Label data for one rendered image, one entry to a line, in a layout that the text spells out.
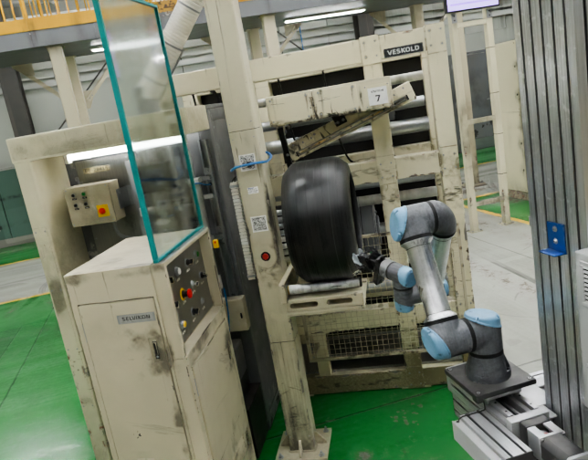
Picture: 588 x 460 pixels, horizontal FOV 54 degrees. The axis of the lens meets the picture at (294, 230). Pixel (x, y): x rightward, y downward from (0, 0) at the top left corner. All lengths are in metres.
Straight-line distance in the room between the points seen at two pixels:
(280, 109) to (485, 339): 1.48
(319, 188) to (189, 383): 0.95
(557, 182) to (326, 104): 1.37
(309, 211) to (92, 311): 0.95
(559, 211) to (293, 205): 1.12
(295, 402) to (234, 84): 1.57
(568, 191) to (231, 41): 1.55
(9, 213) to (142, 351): 9.91
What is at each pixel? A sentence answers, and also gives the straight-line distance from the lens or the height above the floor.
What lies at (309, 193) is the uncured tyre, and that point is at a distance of 2.48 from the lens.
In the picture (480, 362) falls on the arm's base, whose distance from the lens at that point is 2.10.
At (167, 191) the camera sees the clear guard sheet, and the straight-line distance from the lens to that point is 2.31.
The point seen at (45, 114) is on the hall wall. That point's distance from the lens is 11.88.
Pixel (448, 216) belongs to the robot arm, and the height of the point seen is 1.26.
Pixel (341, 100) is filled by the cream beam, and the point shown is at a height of 1.71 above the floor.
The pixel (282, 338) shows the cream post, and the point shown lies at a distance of 2.87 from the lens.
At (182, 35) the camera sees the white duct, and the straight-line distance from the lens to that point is 3.04.
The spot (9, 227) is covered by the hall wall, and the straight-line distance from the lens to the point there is 12.16.
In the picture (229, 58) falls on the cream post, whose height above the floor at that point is 1.97.
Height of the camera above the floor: 1.75
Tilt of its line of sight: 12 degrees down
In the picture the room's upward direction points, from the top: 10 degrees counter-clockwise
